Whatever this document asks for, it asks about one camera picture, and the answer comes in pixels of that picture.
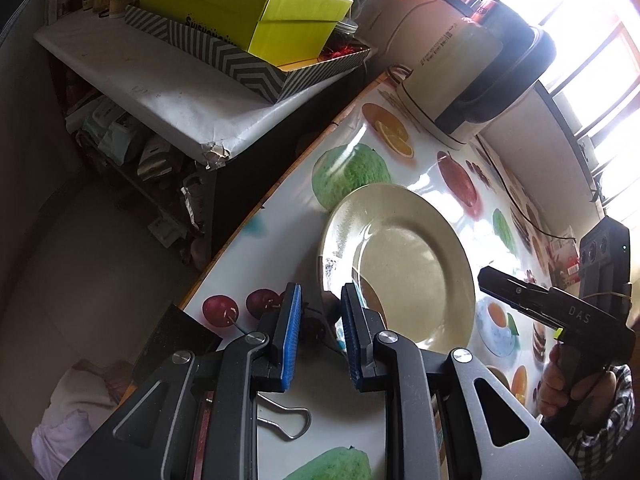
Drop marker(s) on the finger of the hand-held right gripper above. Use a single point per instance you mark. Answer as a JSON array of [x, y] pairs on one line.
[[510, 290]]

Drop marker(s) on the cream plate with brown print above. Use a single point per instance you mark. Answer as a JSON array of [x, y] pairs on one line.
[[415, 270]]

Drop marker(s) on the dark shelf unit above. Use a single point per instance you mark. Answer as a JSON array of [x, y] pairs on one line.
[[260, 160]]

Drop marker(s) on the grey zigzag striped box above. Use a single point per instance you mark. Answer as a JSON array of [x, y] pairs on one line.
[[240, 67]]

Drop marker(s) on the pink cloth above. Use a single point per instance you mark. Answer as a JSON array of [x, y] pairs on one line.
[[70, 415]]

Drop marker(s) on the red box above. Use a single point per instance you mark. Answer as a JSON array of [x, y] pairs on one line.
[[565, 262]]

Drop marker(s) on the white shelf board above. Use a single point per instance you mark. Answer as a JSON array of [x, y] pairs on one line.
[[150, 85]]

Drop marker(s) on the metal binder clip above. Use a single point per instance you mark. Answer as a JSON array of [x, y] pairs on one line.
[[300, 422]]

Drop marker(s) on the glass jar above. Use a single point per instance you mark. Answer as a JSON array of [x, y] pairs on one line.
[[347, 26]]

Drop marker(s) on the lime green box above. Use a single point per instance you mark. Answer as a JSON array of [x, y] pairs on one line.
[[250, 15]]

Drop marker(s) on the person's right hand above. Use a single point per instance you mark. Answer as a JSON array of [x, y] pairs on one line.
[[552, 385]]

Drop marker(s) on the window bars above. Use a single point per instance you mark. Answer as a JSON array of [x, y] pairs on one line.
[[590, 75]]

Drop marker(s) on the person's right forearm plaid sleeve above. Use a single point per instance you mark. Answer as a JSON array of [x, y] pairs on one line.
[[615, 425]]

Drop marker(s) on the food print tablecloth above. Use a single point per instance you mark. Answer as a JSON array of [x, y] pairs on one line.
[[280, 240]]

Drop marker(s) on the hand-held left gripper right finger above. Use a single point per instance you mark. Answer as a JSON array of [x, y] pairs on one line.
[[351, 342]]

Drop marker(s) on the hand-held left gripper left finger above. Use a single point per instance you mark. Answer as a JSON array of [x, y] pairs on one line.
[[289, 340]]

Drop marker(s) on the white electric kettle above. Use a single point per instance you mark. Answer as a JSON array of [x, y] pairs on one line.
[[465, 75]]

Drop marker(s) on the pile of bags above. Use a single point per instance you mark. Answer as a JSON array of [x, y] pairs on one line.
[[130, 145]]

